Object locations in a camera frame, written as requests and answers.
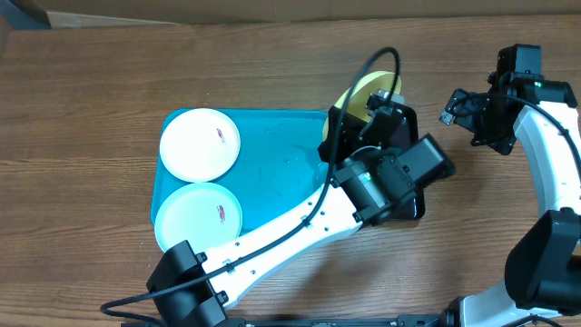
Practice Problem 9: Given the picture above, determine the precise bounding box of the black rectangular water tray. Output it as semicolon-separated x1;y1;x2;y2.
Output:
318;106;425;225

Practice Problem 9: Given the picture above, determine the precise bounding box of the teal plastic serving tray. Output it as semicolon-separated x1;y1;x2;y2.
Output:
149;107;330;238

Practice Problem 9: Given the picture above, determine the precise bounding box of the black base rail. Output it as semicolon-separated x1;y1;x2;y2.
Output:
121;313;455;327

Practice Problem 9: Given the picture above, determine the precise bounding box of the yellow-green round plate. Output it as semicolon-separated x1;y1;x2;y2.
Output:
322;71;401;141

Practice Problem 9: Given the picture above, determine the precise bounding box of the white round plate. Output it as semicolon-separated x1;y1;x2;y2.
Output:
159;108;241;183

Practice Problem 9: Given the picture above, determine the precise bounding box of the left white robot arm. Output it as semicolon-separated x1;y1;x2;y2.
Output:
147;90;425;326

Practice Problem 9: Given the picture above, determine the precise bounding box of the light blue round plate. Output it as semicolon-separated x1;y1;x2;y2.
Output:
154;183;242;253

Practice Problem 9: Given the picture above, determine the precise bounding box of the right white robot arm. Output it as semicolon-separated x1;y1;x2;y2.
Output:
440;75;580;326

